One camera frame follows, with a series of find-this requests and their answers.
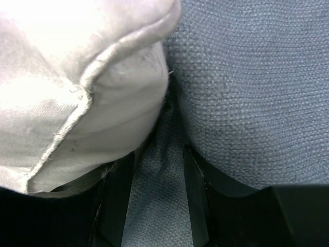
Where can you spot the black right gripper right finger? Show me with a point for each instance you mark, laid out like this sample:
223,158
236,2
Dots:
225,212

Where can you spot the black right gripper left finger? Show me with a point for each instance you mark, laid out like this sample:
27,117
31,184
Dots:
95,217

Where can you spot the blue-grey fabric pillowcase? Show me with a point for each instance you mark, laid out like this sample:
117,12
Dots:
249,90

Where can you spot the white pillow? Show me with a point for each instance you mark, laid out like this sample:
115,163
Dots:
82,84

